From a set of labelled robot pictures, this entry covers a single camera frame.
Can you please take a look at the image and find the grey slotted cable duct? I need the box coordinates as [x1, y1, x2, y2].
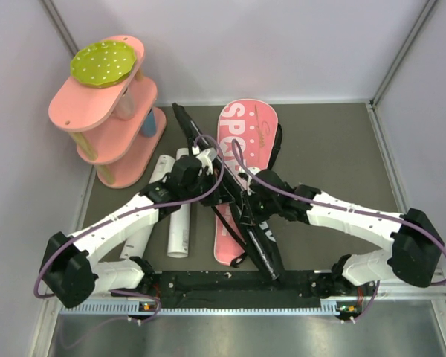
[59, 299, 359, 316]

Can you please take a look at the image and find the green polka dot plate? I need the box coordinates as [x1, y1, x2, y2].
[70, 39, 137, 89]

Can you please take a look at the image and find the pink three-tier wooden shelf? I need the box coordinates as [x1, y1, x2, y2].
[48, 35, 167, 189]

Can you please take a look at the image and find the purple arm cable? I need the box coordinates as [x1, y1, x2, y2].
[33, 134, 225, 324]
[231, 141, 446, 324]

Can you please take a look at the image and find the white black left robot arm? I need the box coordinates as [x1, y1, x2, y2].
[38, 149, 224, 308]

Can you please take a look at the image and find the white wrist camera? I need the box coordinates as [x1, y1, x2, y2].
[238, 167, 261, 196]
[191, 147, 217, 175]

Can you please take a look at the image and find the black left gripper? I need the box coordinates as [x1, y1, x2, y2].
[181, 169, 235, 207]

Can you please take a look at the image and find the beige cup on shelf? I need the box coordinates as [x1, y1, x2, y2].
[115, 87, 135, 120]

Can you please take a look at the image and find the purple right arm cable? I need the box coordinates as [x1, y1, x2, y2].
[231, 141, 446, 324]

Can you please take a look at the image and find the blue cup on shelf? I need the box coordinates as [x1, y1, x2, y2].
[139, 108, 157, 138]

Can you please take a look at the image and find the white shuttlecock tube on table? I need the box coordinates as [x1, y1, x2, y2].
[120, 155, 175, 260]

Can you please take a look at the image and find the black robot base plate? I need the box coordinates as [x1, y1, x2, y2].
[111, 269, 378, 309]

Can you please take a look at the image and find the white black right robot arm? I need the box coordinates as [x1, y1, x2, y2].
[238, 167, 445, 295]

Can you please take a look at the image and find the white shuttlecock tube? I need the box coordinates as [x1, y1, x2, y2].
[120, 155, 175, 260]
[166, 147, 193, 259]

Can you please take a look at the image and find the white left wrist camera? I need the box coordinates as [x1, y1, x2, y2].
[191, 147, 217, 175]

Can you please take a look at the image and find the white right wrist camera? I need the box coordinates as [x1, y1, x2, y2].
[238, 167, 261, 196]

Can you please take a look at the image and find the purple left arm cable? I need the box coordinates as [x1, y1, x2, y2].
[33, 134, 225, 324]

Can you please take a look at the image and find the pink sport racket bag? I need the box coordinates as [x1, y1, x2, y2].
[170, 97, 286, 282]

